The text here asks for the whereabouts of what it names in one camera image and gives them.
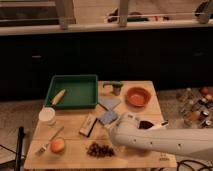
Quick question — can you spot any blue sponge upper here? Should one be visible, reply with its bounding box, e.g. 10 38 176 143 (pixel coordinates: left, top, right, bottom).
98 97 121 110

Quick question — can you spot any wooden folding table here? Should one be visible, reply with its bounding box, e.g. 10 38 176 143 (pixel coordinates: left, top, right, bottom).
23 80 178 170

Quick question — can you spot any black floor cable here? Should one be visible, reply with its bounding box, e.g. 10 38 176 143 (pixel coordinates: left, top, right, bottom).
156 159 213 171

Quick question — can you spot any blue sponge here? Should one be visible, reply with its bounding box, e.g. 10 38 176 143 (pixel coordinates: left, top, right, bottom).
99 110 118 125
98 97 121 110

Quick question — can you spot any green handled metal cup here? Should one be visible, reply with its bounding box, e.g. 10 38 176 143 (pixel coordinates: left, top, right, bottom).
103 81 123 96

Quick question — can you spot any white plastic cup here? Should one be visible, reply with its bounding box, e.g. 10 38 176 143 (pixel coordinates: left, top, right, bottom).
39 107 56 126

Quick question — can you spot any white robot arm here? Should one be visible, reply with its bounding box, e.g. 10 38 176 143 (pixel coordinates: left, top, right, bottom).
108 113 213 160

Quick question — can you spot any orange bowl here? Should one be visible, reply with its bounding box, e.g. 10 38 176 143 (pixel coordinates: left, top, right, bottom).
125 87 151 107

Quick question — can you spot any black chair frame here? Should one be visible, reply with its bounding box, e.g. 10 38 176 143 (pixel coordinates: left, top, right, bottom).
0 127 25 171

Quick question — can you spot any wooden block eraser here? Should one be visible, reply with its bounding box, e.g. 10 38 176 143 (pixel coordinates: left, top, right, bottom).
79 114 97 137

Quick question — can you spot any pile of bottles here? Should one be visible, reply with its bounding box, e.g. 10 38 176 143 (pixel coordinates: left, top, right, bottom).
176 87 213 129

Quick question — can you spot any silver fork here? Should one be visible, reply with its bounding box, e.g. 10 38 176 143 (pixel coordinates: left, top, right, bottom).
35 126 64 156

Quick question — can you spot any green plastic tray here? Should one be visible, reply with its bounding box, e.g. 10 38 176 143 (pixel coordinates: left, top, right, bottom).
44 75 98 109

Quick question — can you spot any orange peach fruit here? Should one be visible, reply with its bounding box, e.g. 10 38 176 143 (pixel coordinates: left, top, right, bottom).
50 138 65 153

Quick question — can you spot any blue sponge lower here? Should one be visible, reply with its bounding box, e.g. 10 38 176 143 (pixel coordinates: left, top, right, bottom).
99 110 118 125

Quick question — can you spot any white handled brush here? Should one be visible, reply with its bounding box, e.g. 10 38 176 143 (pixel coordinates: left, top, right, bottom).
150 121 170 131

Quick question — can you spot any dark round bowl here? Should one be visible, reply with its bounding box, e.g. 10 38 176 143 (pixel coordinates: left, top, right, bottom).
138 121 154 129

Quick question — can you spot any dark purple grape bunch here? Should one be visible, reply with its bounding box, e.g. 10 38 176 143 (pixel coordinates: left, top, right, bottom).
87 142 115 157

